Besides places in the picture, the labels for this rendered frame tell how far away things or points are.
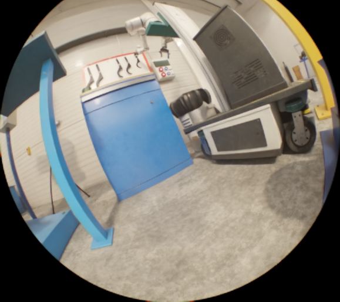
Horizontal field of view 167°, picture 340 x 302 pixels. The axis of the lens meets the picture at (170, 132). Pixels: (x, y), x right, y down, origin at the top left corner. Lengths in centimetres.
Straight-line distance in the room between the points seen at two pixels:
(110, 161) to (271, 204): 96
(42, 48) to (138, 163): 102
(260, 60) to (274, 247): 66
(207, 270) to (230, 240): 11
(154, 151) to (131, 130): 25
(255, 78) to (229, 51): 19
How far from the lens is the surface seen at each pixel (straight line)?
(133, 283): 44
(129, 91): 103
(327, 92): 121
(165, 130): 97
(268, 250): 37
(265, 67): 61
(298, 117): 61
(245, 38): 66
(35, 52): 85
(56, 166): 57
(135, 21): 141
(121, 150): 91
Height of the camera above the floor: 35
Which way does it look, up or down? level
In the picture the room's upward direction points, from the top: 23 degrees counter-clockwise
